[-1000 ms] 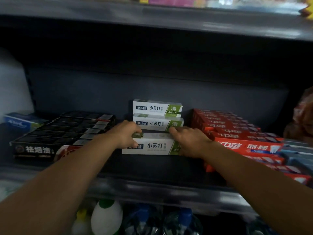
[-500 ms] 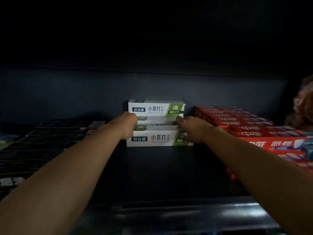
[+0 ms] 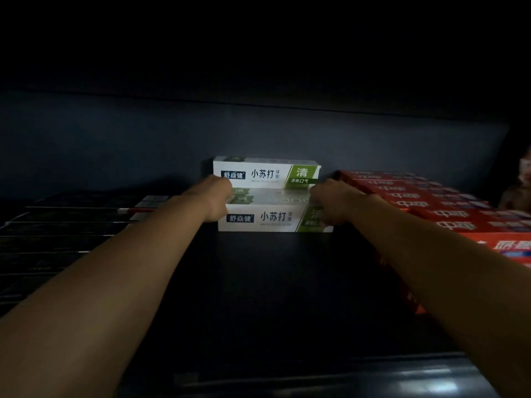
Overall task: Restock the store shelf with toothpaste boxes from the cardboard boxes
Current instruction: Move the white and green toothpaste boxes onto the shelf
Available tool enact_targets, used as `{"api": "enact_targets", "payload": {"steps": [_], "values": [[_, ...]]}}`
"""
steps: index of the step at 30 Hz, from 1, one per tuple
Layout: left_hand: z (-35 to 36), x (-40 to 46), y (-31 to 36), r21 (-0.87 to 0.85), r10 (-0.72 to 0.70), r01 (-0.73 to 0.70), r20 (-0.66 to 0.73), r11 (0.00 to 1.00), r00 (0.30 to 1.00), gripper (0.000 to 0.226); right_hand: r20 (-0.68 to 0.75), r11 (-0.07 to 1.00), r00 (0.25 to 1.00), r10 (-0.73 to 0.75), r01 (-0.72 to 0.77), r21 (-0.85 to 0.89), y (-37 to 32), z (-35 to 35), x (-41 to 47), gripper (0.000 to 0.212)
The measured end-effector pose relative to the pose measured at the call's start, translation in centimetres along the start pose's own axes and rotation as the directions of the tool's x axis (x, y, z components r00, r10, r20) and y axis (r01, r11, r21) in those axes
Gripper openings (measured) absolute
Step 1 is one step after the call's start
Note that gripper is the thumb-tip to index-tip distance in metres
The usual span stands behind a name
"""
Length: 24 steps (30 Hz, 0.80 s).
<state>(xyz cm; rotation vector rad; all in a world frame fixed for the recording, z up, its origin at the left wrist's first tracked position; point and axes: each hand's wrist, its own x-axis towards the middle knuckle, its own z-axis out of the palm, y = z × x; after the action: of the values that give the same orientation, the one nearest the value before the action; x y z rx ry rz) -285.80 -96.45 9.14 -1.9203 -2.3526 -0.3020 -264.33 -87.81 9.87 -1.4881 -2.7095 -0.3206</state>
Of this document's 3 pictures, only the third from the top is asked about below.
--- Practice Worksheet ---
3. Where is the person's right hand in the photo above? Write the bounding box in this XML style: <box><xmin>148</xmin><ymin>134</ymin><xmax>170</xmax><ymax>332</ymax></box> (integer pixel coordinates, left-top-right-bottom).
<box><xmin>309</xmin><ymin>179</ymin><xmax>376</xmax><ymax>227</ymax></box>

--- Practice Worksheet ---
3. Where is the person's left hand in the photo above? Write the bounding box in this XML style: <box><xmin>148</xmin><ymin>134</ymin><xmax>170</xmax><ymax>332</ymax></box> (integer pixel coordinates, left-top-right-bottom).
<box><xmin>184</xmin><ymin>177</ymin><xmax>233</xmax><ymax>222</ymax></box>

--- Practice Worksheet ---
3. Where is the white green toothpaste box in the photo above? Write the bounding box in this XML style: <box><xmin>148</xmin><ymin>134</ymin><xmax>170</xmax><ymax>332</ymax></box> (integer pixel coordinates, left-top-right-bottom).
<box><xmin>213</xmin><ymin>156</ymin><xmax>322</xmax><ymax>192</ymax></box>
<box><xmin>218</xmin><ymin>188</ymin><xmax>334</xmax><ymax>233</ymax></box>

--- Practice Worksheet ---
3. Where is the person's left forearm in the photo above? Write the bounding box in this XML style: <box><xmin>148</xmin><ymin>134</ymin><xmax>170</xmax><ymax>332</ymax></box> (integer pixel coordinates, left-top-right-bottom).
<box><xmin>0</xmin><ymin>190</ymin><xmax>210</xmax><ymax>398</ymax></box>

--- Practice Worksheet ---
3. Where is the person's right forearm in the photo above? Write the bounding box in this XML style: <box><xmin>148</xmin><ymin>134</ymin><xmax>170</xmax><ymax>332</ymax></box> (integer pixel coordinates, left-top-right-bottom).
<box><xmin>356</xmin><ymin>195</ymin><xmax>531</xmax><ymax>398</ymax></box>

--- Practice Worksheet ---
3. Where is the white red small box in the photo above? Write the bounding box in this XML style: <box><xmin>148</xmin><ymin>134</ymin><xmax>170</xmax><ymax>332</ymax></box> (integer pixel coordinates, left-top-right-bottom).
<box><xmin>117</xmin><ymin>195</ymin><xmax>171</xmax><ymax>222</ymax></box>

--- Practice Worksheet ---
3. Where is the dark blue shelf unit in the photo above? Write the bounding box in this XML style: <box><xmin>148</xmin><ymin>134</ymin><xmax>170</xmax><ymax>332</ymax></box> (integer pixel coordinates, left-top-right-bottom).
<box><xmin>0</xmin><ymin>85</ymin><xmax>531</xmax><ymax>398</ymax></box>

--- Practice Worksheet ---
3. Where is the stack of red toothpaste boxes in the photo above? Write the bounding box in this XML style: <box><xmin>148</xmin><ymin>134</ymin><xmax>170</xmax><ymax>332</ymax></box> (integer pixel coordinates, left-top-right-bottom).
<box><xmin>335</xmin><ymin>170</ymin><xmax>531</xmax><ymax>316</ymax></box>

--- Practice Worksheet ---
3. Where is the brown plush toy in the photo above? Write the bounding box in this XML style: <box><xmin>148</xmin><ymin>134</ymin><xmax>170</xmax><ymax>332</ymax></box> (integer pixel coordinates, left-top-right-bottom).
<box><xmin>498</xmin><ymin>146</ymin><xmax>531</xmax><ymax>213</ymax></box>

